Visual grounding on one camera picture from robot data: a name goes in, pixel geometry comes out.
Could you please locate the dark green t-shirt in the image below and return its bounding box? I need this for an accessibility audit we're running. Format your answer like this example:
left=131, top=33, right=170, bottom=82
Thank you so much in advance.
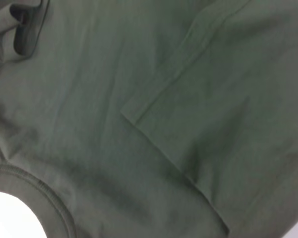
left=0, top=0, right=298, bottom=238

